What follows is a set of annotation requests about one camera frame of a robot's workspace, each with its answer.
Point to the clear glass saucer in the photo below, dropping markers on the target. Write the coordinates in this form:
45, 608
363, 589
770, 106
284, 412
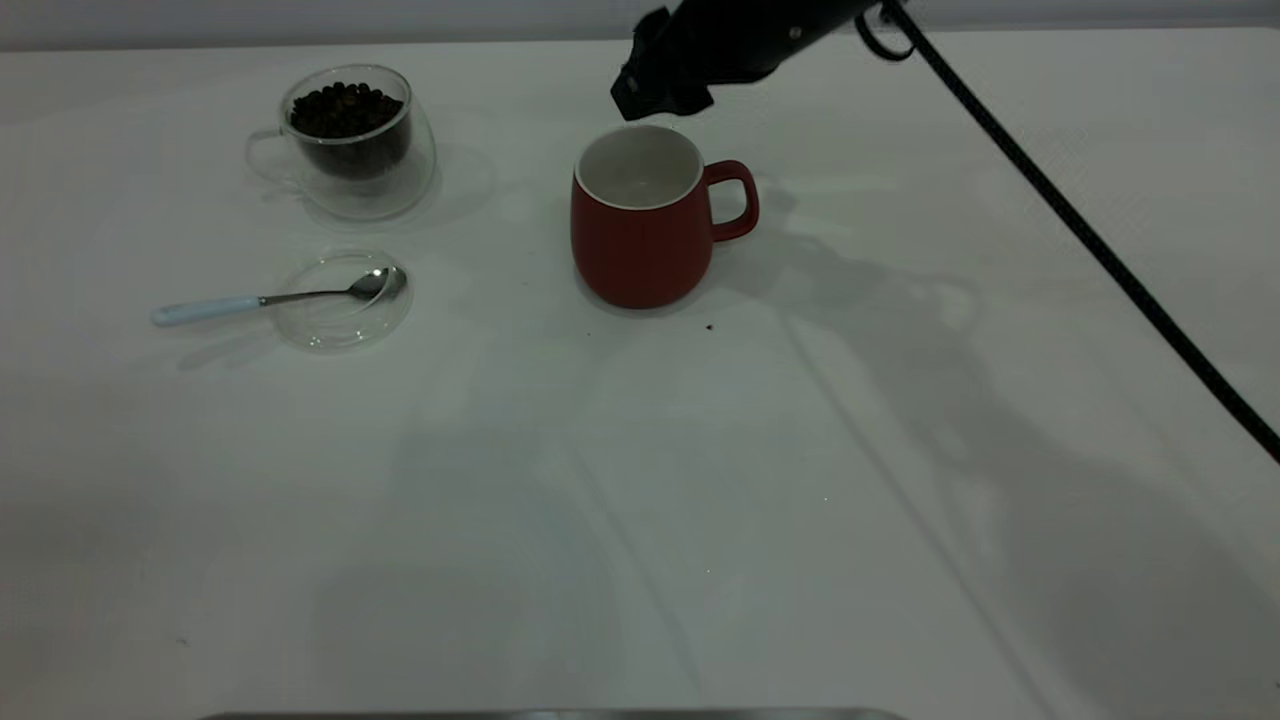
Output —
340, 325

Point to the coffee beans in glass cup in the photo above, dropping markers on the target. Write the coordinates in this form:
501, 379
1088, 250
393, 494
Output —
345, 115

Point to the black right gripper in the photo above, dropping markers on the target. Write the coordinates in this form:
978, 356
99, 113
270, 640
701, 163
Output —
760, 35

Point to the red ceramic mug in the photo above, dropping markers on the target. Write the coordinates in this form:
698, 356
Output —
640, 255

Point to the clear double-wall glass cup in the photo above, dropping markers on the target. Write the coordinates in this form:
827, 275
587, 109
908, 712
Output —
400, 190

